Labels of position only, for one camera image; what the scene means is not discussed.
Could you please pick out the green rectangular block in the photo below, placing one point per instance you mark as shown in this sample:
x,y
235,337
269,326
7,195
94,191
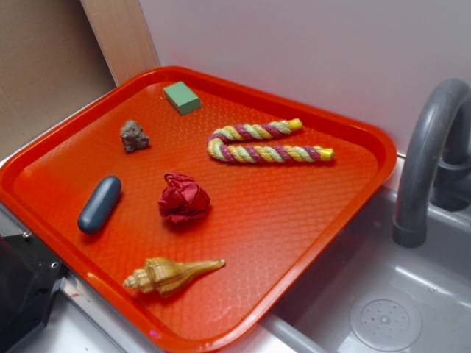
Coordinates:
x,y
182,98

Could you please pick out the crumpled red paper ball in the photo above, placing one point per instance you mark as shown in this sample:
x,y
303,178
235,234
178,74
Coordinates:
x,y
183,199

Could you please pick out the orange plastic tray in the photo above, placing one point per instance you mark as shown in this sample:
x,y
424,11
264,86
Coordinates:
x,y
268,222

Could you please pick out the grey brown rock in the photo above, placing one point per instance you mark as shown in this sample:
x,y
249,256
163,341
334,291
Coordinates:
x,y
133,136

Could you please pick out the tan spiral seashell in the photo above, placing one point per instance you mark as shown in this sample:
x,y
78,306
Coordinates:
x,y
168,277

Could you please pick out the dark grey capsule object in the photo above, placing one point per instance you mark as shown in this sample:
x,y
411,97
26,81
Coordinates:
x,y
100,205

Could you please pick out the grey toy sink basin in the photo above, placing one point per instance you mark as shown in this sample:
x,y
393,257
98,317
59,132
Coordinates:
x,y
365,293

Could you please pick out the light wooden board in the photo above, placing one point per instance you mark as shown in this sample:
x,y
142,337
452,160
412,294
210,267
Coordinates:
x,y
123,36

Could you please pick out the grey curved faucet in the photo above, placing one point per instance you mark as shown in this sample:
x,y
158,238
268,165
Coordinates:
x,y
436,170

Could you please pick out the brown cardboard panel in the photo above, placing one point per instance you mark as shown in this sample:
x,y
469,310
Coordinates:
x,y
51,66

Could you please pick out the multicolour twisted rope toy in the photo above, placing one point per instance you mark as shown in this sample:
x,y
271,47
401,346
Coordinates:
x,y
242,143

